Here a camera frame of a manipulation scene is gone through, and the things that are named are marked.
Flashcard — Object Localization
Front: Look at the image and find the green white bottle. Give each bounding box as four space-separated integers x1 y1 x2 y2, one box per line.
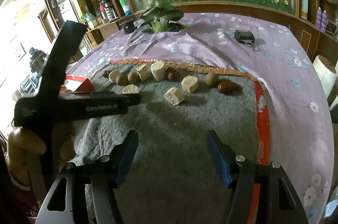
119 0 132 15

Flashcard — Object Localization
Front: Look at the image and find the person left hand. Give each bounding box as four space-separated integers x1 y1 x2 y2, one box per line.
5 123 76 191

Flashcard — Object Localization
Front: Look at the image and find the white chunk small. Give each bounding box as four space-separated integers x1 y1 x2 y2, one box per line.
181 75 199 93
164 87 184 106

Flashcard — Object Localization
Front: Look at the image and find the white chunk small upper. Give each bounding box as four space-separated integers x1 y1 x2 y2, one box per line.
181 75 199 93

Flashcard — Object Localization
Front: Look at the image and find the white chunk tilted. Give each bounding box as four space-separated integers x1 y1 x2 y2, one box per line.
136 63 151 81

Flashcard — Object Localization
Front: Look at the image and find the white chunk small lower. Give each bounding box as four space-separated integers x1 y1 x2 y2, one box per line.
164 87 184 106

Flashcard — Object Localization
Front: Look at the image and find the dark red jujube right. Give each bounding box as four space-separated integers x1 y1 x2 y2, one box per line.
217 80 238 94

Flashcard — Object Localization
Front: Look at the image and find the white chunk front large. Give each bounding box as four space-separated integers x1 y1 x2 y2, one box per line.
122 84 139 94

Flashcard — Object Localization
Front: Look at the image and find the purple bottle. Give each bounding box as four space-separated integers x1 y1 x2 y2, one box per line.
320 10 328 33
315 7 323 30

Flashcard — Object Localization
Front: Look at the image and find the grey felt mat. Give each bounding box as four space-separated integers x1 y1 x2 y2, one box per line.
75 75 258 223

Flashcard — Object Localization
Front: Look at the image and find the dark red jujube middle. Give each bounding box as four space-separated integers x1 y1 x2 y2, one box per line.
166 67 179 82

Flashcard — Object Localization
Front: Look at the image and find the purple floral tablecloth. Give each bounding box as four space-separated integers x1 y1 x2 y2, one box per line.
68 13 335 223

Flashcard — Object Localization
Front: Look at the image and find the black cylinder device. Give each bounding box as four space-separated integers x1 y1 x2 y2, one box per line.
121 19 137 35

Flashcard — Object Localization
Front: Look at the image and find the white sugarcane chunk left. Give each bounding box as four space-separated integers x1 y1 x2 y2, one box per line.
108 70 121 84

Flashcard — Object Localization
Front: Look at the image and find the white chunk tall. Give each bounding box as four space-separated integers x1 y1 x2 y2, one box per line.
151 61 166 82

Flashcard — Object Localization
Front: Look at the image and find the purple bottle right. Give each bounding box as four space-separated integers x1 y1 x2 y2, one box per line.
320 10 328 33

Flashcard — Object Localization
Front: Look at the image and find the brown round fruit large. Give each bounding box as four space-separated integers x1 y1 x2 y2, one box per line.
116 74 128 86

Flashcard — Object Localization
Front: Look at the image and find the green bok choy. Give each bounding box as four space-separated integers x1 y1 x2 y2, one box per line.
140 2 185 34

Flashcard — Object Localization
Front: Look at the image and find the dark red jujube left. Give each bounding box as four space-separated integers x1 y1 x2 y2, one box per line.
102 70 110 78

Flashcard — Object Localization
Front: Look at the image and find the black thermos flask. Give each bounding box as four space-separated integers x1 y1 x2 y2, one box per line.
101 0 117 20

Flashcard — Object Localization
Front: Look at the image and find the purple bottle left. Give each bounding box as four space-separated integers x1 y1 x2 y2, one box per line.
315 7 323 30

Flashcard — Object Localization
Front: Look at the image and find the dark red jujube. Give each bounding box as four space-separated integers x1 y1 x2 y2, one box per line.
217 80 238 94
166 67 179 82
102 70 110 78

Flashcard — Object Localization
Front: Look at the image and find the white paper roll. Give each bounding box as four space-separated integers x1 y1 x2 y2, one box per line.
313 55 337 99

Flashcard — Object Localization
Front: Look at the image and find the small brown round fruit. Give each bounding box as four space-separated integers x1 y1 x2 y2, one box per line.
205 71 219 87

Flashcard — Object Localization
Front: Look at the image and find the black tape measure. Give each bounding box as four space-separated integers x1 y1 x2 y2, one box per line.
234 30 260 51

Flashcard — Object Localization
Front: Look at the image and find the red white box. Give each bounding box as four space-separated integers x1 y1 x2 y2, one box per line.
64 75 94 92

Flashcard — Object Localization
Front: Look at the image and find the orange tangerine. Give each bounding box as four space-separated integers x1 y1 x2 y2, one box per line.
60 86 72 93

